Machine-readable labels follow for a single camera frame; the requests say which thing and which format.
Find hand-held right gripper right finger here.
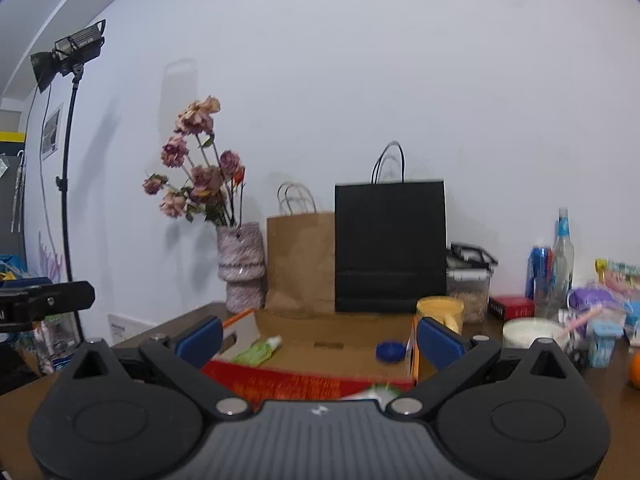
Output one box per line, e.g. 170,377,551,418
387,316,586,418

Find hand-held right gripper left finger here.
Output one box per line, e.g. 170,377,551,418
52,315,253,418

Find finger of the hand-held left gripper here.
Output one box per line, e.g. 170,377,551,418
0,281,96,333

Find red cardboard box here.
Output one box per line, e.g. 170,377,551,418
200,307,441,411

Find blue bottle cap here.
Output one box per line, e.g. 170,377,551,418
376,341,406,363

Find green tube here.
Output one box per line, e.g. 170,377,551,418
231,336,284,366

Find clear container with black lid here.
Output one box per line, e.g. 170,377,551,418
446,242,498,324

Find white paper box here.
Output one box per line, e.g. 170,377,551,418
107,314,151,347

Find small red box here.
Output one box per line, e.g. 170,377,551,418
489,296,536,322

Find purple speckled vase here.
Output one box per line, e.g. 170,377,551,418
216,222,267,313

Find white bowl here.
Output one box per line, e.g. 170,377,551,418
502,317,571,351

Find black paper bag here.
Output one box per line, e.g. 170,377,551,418
334,141,447,314

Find blue packet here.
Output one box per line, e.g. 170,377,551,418
525,246,555,301

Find brown paper bag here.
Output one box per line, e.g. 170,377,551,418
265,182,337,317

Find pink stick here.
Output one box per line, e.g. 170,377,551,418
560,307,606,337

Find clear glass bottle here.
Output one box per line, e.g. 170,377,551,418
534,207,575,318

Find purple plastic bag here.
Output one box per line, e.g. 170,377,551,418
569,287,626,318

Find dried pink flowers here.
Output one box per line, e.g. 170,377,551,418
142,96,247,228

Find light blue plastic package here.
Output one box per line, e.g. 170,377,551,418
587,320,623,368

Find colourful snack package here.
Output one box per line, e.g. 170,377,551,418
595,259,640,291

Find black studio light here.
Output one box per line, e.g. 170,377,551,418
30,19,107,93

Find wall poster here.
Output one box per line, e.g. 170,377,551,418
41,103,64,161

